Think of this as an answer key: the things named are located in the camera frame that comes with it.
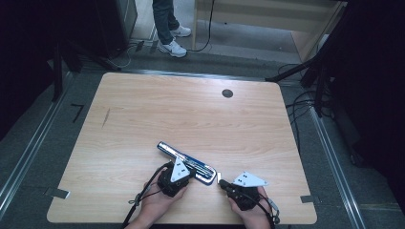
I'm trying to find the black metal stand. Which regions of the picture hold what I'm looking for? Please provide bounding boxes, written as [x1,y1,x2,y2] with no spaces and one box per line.
[265,53,332,118]
[52,41,122,103]

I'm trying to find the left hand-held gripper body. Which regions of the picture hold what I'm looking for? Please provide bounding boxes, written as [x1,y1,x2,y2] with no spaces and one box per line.
[157,156,192,198]

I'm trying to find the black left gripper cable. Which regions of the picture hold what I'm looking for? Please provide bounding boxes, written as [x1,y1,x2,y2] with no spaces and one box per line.
[121,161,175,228]

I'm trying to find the blue stapler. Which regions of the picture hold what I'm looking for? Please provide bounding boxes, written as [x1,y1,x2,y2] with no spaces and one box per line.
[156,141,218,186]

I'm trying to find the person's right hand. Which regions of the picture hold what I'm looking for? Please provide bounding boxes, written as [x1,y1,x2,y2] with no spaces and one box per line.
[227,186,271,222]

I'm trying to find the black floor cables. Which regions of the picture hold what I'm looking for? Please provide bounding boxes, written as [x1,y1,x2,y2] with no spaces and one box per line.
[278,63,335,154]

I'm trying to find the black hanging cable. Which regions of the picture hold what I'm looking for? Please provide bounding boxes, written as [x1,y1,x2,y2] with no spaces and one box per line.
[185,0,216,53]

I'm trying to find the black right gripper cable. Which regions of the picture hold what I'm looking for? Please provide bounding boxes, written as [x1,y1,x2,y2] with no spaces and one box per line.
[242,190,281,229]

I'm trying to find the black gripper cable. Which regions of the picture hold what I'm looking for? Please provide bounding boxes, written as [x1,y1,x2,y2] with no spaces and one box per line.
[242,190,281,229]
[121,161,175,228]

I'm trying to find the white floor cable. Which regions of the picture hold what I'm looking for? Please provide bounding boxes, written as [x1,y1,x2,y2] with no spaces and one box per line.
[106,42,141,70]

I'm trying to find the black cabinet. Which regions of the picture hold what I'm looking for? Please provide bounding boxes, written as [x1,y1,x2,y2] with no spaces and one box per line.
[94,0,139,60]

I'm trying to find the person's left hand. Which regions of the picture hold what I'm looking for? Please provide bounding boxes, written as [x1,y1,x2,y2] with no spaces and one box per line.
[139,180,188,223]

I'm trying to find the metal floor rail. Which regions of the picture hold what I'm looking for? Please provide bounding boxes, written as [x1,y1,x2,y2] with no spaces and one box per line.
[0,71,75,220]
[120,68,307,88]
[307,104,367,229]

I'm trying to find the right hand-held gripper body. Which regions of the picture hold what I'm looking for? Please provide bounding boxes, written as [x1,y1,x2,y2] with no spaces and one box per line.
[226,171,269,212]

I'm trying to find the light wooden furniture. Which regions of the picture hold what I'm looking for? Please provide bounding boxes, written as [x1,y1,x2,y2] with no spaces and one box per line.
[190,0,348,63]

